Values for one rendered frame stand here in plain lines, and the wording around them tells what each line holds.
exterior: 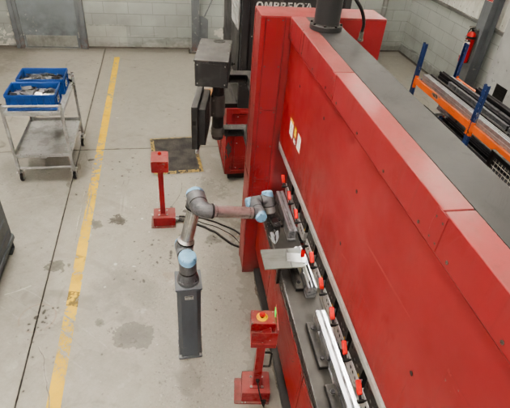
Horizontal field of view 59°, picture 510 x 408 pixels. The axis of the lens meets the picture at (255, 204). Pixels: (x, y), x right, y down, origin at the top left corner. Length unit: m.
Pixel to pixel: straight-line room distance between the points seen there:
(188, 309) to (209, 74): 1.65
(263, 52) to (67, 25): 6.91
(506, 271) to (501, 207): 0.29
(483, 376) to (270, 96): 2.39
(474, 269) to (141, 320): 3.05
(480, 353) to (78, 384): 2.89
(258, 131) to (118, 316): 1.91
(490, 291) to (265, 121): 2.38
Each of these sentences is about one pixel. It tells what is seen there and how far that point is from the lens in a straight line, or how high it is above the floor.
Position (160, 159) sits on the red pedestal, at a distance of 4.30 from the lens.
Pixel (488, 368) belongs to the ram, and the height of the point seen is 2.07.
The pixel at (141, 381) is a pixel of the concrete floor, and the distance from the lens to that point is 3.60.
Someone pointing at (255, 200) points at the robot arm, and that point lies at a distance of 2.92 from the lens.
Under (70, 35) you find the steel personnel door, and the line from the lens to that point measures 9.74.
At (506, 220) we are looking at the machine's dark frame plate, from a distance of 1.44.
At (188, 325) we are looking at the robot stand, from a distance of 3.35.
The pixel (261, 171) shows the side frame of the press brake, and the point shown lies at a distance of 3.55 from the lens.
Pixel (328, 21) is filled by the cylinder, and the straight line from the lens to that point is 2.82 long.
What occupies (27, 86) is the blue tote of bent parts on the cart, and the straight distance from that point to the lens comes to 5.57.
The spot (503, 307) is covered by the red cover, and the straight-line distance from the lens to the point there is 1.23.
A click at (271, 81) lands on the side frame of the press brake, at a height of 1.87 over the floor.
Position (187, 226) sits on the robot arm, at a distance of 2.93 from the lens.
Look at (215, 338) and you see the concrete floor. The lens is 3.76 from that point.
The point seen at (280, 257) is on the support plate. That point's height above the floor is 1.00.
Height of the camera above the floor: 3.04
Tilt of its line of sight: 37 degrees down
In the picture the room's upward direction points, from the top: 5 degrees clockwise
